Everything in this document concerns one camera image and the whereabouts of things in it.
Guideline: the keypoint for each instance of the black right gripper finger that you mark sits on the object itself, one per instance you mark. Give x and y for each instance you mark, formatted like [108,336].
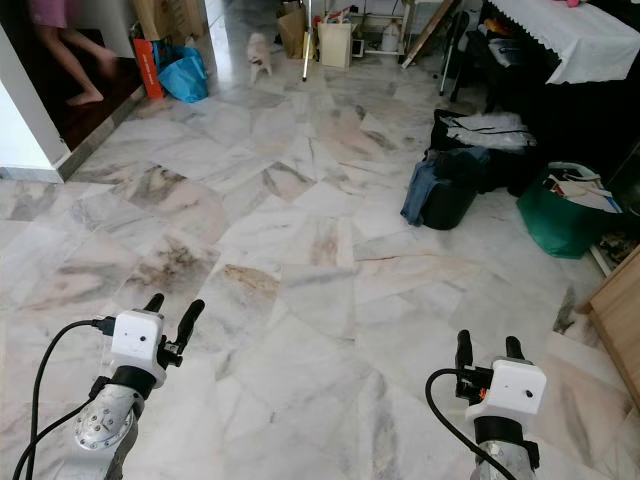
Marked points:
[464,350]
[515,349]

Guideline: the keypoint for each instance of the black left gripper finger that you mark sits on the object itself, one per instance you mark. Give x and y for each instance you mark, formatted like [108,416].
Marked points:
[154,303]
[191,322]

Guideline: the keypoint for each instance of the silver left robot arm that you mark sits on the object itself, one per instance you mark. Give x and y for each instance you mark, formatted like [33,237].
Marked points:
[105,430]

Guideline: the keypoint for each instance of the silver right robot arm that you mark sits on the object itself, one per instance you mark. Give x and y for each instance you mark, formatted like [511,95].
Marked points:
[505,450]

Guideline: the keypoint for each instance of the light wooden cabinet corner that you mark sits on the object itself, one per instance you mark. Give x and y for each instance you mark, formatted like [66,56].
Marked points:
[620,320]

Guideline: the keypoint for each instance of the green fabric bag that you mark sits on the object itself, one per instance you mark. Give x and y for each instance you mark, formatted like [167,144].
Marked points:
[555,225]

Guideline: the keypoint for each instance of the blue denim garment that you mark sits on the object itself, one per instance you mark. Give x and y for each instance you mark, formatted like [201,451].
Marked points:
[418,192]

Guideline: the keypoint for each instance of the white paper bundle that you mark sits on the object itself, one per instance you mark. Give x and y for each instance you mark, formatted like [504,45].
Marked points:
[585,188]

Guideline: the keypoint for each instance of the black open suitcase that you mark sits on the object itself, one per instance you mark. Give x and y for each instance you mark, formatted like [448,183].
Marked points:
[510,168]

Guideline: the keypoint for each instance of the white plastic sheet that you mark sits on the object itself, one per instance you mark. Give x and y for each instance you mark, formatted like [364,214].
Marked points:
[490,130]

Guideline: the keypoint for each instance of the blue plastic bag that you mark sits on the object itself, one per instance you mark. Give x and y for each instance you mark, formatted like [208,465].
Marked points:
[185,78]

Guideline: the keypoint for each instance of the orange flat box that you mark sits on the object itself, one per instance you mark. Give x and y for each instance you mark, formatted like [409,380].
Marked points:
[148,70]

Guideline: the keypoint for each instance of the black table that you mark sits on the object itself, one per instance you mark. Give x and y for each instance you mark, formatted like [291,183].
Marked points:
[590,120]

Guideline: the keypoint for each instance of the small white dog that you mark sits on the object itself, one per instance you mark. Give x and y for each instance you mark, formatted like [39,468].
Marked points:
[259,52]

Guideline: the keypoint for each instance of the large brown cardboard box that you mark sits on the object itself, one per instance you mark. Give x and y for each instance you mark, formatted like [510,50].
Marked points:
[165,15]

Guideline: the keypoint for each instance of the white pole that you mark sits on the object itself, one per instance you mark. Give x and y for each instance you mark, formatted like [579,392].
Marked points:
[307,45]

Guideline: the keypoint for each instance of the brown paper bag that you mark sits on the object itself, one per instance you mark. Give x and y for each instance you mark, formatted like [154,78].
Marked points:
[292,35]

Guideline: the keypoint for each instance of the barefoot person in pink shorts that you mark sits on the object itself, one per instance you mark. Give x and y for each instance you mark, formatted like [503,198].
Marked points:
[50,10]

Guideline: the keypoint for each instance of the cream square bin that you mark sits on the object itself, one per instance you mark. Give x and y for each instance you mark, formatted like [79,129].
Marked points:
[335,45]

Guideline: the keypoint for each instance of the white lace-edged tablecloth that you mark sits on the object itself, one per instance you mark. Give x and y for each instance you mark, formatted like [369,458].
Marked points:
[570,35]

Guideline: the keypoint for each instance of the white plastic jug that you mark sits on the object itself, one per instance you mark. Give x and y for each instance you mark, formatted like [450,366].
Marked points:
[390,38]

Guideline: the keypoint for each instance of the brown wooden plank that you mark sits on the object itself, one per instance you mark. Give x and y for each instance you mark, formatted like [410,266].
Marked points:
[430,30]

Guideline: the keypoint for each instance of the pink plush item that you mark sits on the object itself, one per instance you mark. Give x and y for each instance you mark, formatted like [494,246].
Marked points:
[570,3]

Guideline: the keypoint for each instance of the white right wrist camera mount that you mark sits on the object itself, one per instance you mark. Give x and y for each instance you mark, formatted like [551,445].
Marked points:
[520,388]

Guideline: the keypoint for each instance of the grey metal folding frame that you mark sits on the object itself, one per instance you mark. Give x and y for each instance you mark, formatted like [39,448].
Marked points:
[455,50]

